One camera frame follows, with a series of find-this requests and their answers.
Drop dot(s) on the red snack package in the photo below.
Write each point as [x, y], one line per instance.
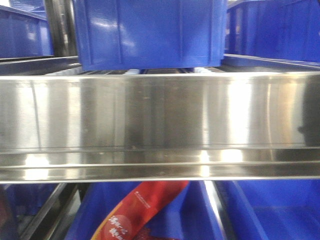
[137, 208]

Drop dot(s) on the blue bin lower right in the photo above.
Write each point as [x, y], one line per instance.
[273, 209]

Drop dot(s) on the large blue bin left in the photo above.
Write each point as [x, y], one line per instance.
[23, 34]

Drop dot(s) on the blue bin lower shelf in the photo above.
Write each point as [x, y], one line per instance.
[190, 216]

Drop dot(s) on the blue bin upper right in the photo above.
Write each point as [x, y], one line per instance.
[274, 29]

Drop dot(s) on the steel shelf front rail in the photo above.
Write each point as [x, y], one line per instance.
[149, 127]

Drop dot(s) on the blue bin behind teal bin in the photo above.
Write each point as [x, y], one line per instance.
[149, 34]

